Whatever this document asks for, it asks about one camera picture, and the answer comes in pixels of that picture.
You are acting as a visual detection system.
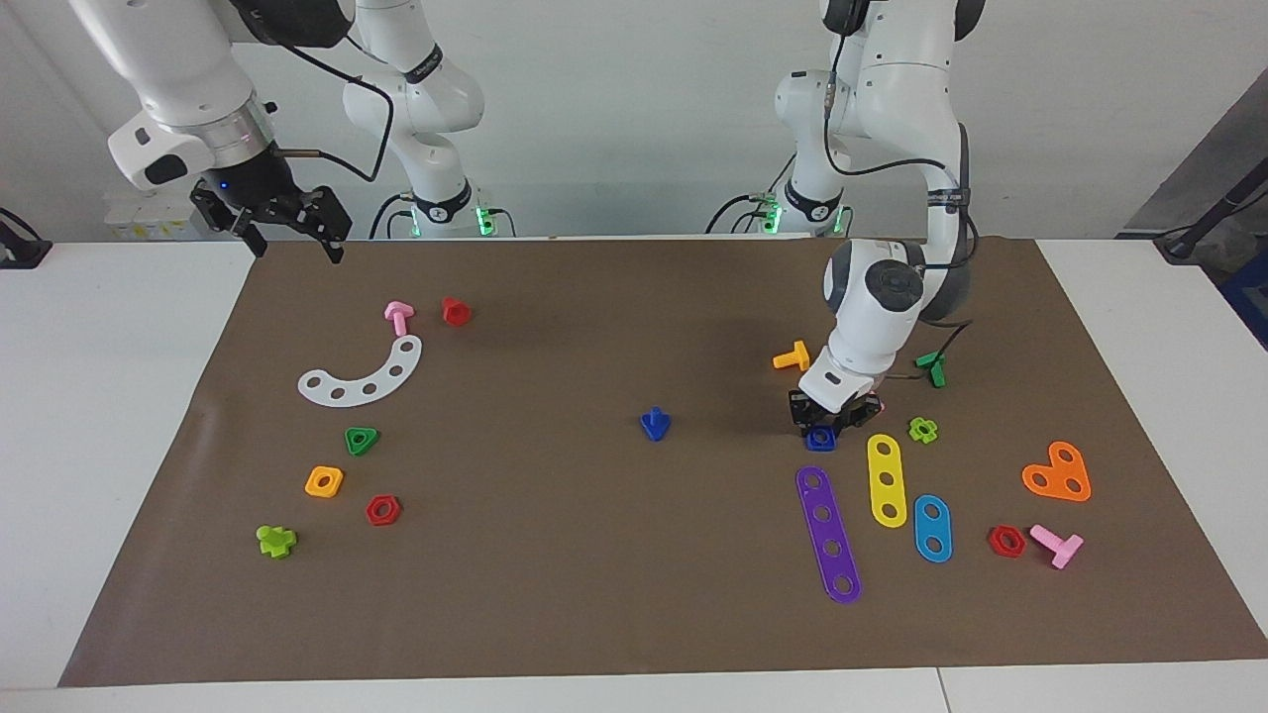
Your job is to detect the purple hole strip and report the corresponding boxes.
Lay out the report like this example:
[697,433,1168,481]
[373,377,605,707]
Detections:
[795,465,864,605]

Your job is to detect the white curved hole strip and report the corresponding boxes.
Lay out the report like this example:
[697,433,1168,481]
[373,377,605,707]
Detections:
[297,334,424,409]

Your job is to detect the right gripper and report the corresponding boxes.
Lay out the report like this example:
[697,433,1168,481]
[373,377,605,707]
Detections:
[189,147,354,265]

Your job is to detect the blue hole strip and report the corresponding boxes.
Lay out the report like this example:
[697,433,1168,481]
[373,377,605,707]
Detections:
[912,493,954,564]

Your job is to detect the black cable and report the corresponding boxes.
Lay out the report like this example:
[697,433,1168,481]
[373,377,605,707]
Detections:
[887,319,975,383]
[272,30,397,185]
[704,190,789,236]
[369,191,421,241]

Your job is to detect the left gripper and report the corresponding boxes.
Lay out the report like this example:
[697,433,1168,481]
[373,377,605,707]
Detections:
[789,388,884,440]

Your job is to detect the yellow hole strip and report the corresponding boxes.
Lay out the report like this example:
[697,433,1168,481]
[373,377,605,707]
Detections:
[866,433,909,530]

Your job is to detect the white and yellow boxes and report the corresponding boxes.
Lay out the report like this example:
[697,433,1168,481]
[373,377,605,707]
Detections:
[102,190,215,242]

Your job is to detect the black stand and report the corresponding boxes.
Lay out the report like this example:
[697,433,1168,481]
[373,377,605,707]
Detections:
[0,206,53,270]
[1153,158,1268,264]

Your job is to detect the orange heart plate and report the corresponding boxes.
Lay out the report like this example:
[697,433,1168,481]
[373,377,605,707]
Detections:
[1021,441,1093,503]

